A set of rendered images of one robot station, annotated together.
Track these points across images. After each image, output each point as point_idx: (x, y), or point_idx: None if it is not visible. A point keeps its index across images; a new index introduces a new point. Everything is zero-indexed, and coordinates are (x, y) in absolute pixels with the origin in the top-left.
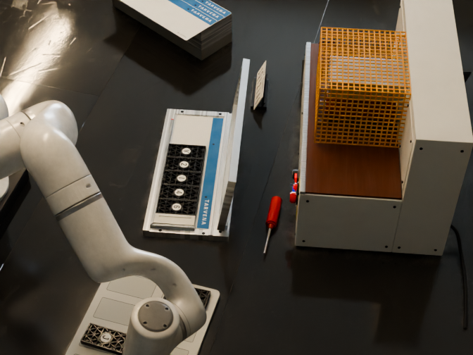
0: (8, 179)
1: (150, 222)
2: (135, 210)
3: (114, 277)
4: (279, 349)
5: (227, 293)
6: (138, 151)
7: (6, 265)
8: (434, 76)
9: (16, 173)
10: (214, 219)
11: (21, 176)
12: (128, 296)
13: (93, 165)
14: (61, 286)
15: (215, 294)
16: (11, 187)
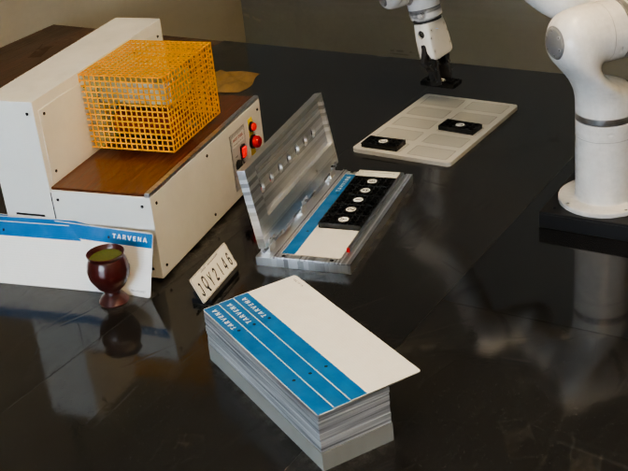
0: (559, 196)
1: (402, 174)
2: (417, 198)
3: None
4: None
5: (345, 151)
6: (401, 242)
7: (555, 170)
8: (94, 46)
9: (550, 206)
10: (336, 178)
11: (544, 205)
12: (435, 147)
13: (459, 233)
14: (499, 158)
15: (357, 146)
16: (554, 197)
